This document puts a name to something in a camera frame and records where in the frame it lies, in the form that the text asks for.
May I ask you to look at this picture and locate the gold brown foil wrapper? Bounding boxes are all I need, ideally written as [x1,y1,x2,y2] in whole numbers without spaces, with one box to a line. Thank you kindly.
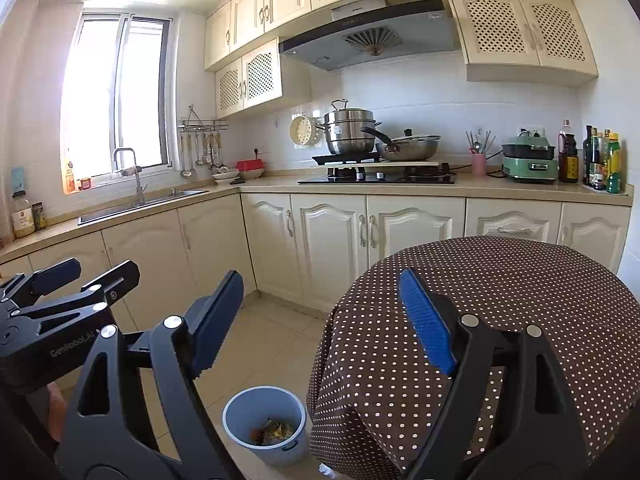
[250,419,295,446]

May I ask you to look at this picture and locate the steel kitchen sink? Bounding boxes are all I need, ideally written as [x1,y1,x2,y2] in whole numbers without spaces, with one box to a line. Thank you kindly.
[77,190,205,226]

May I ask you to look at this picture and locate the chrome kitchen faucet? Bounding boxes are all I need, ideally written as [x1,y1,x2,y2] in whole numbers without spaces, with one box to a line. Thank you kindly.
[113,146,145,206]

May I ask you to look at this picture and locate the light blue trash bin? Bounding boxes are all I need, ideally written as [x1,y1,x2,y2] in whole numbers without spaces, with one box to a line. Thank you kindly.
[221,386,308,467]

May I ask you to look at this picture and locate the clear jar white label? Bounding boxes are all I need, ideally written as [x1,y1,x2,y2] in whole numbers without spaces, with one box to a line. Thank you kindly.
[11,190,36,238]

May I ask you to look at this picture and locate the red container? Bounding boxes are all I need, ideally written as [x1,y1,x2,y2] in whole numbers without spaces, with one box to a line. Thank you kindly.
[236,158,266,180]

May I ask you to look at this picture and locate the hanging utensil rack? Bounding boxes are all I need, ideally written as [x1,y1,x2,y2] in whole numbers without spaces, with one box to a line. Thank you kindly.
[177,104,230,180]

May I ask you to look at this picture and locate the brown polka dot tablecloth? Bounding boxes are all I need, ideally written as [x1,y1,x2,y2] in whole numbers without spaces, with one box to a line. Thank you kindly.
[307,236,639,479]

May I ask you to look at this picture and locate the cream base cabinets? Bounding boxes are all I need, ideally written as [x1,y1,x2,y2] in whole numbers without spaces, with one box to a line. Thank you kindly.
[1,193,631,330]

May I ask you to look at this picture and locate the stainless steamer pot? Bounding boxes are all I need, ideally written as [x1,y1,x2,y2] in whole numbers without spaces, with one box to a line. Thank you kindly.
[317,99,380,155]

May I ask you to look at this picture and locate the green bottle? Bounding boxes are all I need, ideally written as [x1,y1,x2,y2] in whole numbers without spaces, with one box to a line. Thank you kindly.
[606,132,622,194]

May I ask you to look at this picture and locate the dark soy sauce bottle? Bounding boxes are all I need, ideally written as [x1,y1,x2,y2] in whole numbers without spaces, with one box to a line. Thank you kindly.
[558,119,579,183]

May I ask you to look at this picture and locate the green electric cooker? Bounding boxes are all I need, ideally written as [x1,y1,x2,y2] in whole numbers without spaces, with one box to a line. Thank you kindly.
[502,130,559,183]

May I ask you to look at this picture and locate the pink utensil cup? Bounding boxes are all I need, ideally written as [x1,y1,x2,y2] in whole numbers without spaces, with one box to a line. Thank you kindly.
[471,153,487,178]

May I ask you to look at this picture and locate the black gas stove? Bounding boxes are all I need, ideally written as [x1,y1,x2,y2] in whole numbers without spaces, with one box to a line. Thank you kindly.
[297,153,457,184]

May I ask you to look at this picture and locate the steel wok with lid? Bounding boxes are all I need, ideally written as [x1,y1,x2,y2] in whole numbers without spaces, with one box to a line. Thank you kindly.
[360,127,440,162]

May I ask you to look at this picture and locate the grey range hood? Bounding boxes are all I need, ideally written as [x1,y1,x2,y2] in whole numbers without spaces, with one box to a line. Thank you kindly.
[279,0,460,72]

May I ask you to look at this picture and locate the cream upper cabinets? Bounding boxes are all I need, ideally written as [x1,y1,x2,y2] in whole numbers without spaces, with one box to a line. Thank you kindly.
[205,0,599,117]

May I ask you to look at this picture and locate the window with frame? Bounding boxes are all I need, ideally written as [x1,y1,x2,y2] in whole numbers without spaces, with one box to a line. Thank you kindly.
[60,13,171,186]

